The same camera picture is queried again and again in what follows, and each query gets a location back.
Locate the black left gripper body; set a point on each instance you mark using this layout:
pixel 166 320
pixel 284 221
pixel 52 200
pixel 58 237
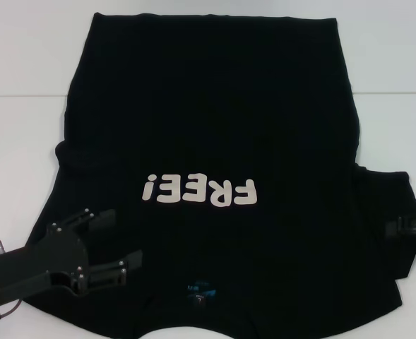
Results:
pixel 52 257

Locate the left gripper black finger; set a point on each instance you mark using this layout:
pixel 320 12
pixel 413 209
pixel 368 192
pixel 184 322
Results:
pixel 112 270
pixel 101 219

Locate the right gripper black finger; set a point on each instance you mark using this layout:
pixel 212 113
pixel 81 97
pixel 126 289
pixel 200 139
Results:
pixel 405 226

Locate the black t-shirt with FREE print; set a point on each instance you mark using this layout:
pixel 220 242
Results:
pixel 211 106

